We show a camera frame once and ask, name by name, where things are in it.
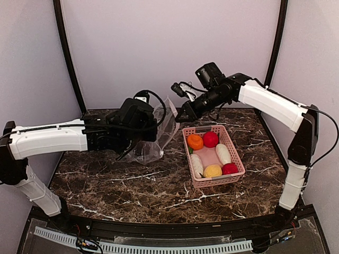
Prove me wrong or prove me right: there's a right black frame post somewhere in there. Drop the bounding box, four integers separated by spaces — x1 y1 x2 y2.
264 0 288 86

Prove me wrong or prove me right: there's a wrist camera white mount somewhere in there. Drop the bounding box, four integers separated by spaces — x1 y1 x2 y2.
171 81 197 102
133 90 150 104

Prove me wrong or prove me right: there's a white toy radish with leaves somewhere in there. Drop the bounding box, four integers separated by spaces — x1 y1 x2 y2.
190 154 204 179

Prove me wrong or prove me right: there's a pink perforated plastic basket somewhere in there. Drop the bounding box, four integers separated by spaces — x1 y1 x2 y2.
182 125 245 188

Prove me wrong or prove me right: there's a black frame post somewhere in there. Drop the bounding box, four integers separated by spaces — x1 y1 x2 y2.
264 0 288 86
53 0 87 114

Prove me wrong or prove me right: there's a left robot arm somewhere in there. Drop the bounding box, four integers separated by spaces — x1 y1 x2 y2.
1 98 157 231

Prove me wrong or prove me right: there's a left black frame post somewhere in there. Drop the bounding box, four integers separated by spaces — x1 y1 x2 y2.
53 0 87 114

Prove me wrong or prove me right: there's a yellow toy fruit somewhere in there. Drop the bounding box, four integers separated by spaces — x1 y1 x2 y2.
203 164 222 178

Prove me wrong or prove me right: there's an orange toy fruit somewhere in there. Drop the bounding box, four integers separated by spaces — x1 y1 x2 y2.
187 134 204 150

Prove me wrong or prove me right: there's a red toy apple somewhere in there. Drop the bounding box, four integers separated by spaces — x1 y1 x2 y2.
202 131 219 148

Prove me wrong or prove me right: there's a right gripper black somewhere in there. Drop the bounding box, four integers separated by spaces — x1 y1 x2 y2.
175 87 228 122

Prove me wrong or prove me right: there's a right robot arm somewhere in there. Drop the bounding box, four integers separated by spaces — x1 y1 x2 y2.
171 62 319 230

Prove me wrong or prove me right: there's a clear zip top bag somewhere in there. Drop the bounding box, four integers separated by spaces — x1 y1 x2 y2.
124 95 179 166

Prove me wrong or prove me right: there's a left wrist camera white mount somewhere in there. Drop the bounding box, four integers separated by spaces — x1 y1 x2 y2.
133 90 150 104

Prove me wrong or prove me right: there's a white toy radish right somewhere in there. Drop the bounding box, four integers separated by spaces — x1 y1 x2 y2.
216 143 232 165

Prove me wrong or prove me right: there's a white slotted cable duct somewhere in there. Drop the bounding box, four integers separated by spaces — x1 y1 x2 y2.
34 226 253 254

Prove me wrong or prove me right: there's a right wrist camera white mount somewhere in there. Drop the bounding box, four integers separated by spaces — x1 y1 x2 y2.
171 81 197 102

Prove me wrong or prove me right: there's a red toy fruit front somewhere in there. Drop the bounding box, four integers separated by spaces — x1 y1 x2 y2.
221 163 238 175

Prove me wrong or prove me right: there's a black front rail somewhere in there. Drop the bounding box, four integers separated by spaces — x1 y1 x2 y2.
40 214 295 239

